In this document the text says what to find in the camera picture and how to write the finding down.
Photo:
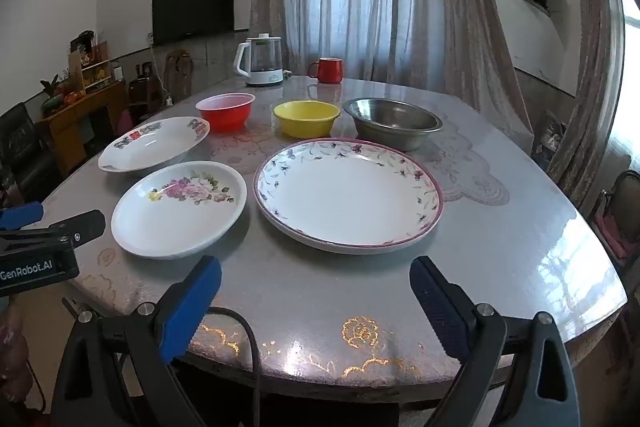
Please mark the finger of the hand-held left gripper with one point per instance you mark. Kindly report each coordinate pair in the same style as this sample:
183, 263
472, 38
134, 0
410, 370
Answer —
20, 214
80, 227

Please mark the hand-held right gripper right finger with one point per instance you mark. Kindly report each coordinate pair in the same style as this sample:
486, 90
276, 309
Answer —
440, 307

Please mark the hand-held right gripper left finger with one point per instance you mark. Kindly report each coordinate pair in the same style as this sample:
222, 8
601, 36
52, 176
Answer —
192, 307

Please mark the white plate with pink flowers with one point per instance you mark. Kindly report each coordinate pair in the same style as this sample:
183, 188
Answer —
175, 217

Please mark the white plate with red print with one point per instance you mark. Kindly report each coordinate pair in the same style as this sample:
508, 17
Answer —
150, 147

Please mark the red plastic bowl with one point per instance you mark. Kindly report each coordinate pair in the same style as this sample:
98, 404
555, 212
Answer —
225, 112

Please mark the stainless steel bowl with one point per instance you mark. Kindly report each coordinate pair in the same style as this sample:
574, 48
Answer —
395, 119

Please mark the yellow plastic bowl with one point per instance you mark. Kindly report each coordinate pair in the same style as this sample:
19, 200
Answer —
306, 117

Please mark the black leather chair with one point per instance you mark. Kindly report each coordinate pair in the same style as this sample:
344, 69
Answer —
25, 147

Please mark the person's patterned clothing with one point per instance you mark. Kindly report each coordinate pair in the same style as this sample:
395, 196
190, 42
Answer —
12, 357

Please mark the wooden cabinet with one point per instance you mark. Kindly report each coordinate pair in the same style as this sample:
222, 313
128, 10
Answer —
70, 122

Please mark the ornaments on cabinet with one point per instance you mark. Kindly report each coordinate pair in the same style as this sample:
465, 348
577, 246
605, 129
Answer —
60, 97

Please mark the dark wooden chair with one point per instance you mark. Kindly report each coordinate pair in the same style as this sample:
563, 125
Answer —
142, 99

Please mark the large plate with pink rim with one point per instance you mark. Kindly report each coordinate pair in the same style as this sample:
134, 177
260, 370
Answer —
345, 197

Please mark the small wooden shelf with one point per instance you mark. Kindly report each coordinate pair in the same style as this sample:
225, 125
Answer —
92, 67

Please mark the carved wooden chair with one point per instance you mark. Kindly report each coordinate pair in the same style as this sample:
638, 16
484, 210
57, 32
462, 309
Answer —
179, 72

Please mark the chair with pink cushion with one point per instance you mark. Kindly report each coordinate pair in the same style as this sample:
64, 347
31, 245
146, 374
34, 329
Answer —
620, 232

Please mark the plastic bag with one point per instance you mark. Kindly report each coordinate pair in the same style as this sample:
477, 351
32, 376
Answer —
550, 134

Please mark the white electric kettle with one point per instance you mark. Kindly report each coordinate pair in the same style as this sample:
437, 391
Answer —
260, 67

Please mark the red enamel mug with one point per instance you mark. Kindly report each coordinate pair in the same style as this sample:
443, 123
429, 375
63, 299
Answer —
330, 71

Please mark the bright window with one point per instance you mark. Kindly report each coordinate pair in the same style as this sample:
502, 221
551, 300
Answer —
627, 82

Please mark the narrow beige curtain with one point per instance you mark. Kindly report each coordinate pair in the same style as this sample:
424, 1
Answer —
595, 57

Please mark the wide beige curtain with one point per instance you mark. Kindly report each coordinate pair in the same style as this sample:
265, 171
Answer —
390, 7

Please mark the black wall television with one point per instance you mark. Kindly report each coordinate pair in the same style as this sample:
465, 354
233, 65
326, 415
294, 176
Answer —
192, 7

